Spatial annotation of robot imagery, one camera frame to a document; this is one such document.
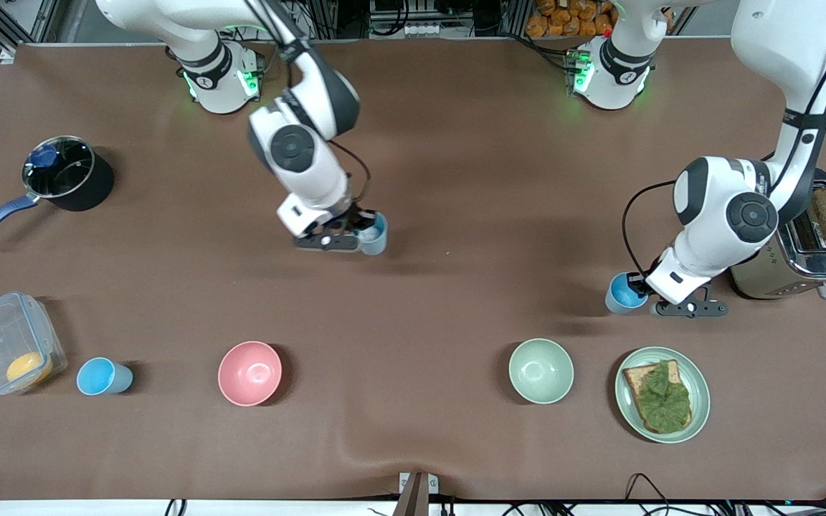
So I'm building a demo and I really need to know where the plain light blue cup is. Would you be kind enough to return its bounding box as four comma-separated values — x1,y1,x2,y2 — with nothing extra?
604,272,650,315
76,357,134,396

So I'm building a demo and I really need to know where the blue cup with white bits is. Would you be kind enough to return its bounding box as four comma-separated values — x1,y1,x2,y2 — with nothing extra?
357,211,389,257

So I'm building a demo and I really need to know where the brown bread slice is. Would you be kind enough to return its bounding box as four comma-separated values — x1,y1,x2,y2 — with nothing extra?
622,359,693,435

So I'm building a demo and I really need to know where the green lettuce leaf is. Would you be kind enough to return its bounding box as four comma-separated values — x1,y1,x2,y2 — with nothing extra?
634,360,693,434

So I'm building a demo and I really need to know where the pale green plate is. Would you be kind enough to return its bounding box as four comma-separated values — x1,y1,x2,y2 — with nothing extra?
614,347,711,444

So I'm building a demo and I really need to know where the brown table cloth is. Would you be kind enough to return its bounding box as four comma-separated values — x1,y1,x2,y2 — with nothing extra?
0,36,826,502

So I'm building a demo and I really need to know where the pale green bowl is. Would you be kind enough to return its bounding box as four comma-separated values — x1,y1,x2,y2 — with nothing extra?
508,338,575,405

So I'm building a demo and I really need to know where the beige chrome toaster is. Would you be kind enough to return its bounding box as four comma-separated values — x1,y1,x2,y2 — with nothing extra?
730,168,826,300

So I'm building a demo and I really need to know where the pink bowl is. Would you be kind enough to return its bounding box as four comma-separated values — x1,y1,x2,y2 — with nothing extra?
217,340,283,407

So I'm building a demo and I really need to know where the glass lid with blue knob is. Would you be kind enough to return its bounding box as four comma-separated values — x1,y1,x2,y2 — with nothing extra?
22,135,95,200

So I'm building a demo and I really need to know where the bag of orange buns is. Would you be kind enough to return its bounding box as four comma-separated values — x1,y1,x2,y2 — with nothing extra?
526,0,618,39

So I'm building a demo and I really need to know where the yellow orange food piece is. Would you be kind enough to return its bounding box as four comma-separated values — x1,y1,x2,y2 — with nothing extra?
6,351,54,385

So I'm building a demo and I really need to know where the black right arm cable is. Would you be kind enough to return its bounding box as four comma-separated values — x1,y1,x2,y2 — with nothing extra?
327,139,373,207

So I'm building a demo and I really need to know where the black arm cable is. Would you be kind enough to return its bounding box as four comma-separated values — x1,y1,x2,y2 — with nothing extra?
327,139,373,207
622,180,676,282

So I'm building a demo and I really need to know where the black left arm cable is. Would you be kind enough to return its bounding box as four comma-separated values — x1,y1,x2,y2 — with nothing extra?
622,180,676,282

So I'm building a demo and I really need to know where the black looped floor cable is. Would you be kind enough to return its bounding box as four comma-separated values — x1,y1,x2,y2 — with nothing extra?
624,472,673,516

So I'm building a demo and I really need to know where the black pot with blue handle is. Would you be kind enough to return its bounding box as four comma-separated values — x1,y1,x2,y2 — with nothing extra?
0,135,115,247

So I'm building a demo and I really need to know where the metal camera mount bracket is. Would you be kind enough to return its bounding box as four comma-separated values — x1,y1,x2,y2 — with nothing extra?
393,472,440,516

